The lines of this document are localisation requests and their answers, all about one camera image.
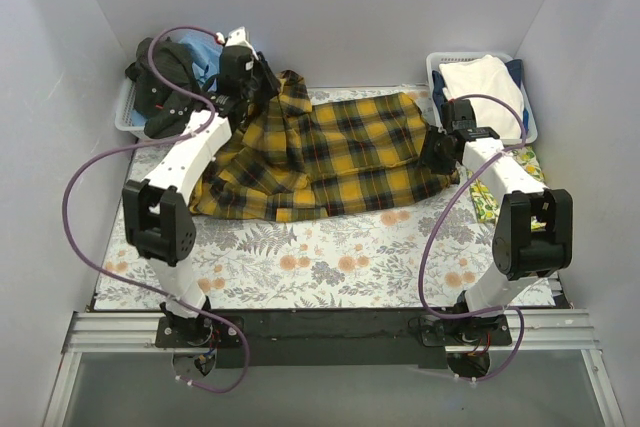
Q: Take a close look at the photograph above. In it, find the black pinstripe shirt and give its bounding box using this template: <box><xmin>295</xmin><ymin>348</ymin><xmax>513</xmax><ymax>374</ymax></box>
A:
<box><xmin>125</xmin><ymin>38</ymin><xmax>217</xmax><ymax>139</ymax></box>

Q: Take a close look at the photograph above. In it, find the yellow plaid flannel shirt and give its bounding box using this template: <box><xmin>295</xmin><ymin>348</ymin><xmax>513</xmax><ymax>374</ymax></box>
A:
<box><xmin>189</xmin><ymin>70</ymin><xmax>460</xmax><ymax>222</ymax></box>

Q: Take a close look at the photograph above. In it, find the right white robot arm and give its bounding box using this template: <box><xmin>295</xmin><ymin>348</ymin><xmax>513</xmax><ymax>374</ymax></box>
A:
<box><xmin>420</xmin><ymin>94</ymin><xmax>573</xmax><ymax>345</ymax></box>

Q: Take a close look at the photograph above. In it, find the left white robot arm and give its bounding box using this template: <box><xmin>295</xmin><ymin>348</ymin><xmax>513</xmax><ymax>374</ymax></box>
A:
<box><xmin>123</xmin><ymin>45</ymin><xmax>279</xmax><ymax>347</ymax></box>

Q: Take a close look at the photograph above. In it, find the light blue shirt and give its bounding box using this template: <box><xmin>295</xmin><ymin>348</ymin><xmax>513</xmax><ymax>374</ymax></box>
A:
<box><xmin>178</xmin><ymin>31</ymin><xmax>222</xmax><ymax>87</ymax></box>

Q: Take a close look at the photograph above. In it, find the lemon print cloth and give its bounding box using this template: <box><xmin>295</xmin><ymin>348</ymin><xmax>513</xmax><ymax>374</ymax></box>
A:
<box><xmin>469</xmin><ymin>145</ymin><xmax>545</xmax><ymax>224</ymax></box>

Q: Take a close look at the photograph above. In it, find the white folded shirt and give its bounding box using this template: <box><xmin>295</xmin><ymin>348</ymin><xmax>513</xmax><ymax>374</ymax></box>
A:
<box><xmin>438</xmin><ymin>54</ymin><xmax>526</xmax><ymax>141</ymax></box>

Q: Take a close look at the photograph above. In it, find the right white laundry basket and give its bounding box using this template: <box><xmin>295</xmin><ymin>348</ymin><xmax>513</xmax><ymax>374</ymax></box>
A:
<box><xmin>426</xmin><ymin>52</ymin><xmax>537</xmax><ymax>144</ymax></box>

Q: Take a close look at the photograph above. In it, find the white laundry basket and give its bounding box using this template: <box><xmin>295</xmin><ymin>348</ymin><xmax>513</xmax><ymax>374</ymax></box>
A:
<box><xmin>426</xmin><ymin>52</ymin><xmax>537</xmax><ymax>144</ymax></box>
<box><xmin>114</xmin><ymin>78</ymin><xmax>147</xmax><ymax>139</ymax></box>

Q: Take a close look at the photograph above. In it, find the floral table mat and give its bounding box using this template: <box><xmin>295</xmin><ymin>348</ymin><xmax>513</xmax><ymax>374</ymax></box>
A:
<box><xmin>93</xmin><ymin>86</ymin><xmax>554</xmax><ymax>310</ymax></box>

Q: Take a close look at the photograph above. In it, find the navy blue folded shirt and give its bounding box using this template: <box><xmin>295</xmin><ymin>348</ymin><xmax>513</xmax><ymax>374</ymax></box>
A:
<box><xmin>430</xmin><ymin>58</ymin><xmax>532</xmax><ymax>138</ymax></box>

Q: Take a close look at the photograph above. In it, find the left white laundry basket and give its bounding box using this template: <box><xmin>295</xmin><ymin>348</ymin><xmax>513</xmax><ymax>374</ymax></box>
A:
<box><xmin>114</xmin><ymin>78</ymin><xmax>147</xmax><ymax>139</ymax></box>

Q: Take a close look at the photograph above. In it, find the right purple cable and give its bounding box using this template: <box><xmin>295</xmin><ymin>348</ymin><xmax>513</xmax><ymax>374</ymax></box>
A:
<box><xmin>417</xmin><ymin>93</ymin><xmax>532</xmax><ymax>382</ymax></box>

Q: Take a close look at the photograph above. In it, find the purple cable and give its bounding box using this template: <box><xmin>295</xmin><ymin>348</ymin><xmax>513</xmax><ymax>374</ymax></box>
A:
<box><xmin>60</xmin><ymin>24</ymin><xmax>250</xmax><ymax>394</ymax></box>
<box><xmin>417</xmin><ymin>93</ymin><xmax>532</xmax><ymax>382</ymax></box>

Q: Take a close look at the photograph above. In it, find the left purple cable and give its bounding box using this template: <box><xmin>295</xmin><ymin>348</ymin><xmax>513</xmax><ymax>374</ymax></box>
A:
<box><xmin>60</xmin><ymin>24</ymin><xmax>250</xmax><ymax>394</ymax></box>

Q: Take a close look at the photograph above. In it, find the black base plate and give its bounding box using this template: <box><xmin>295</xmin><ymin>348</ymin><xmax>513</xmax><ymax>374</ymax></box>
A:
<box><xmin>155</xmin><ymin>308</ymin><xmax>514</xmax><ymax>369</ymax></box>

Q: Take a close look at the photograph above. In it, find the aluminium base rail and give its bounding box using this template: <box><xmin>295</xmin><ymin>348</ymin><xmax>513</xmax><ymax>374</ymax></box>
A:
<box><xmin>44</xmin><ymin>309</ymin><xmax>624</xmax><ymax>426</ymax></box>

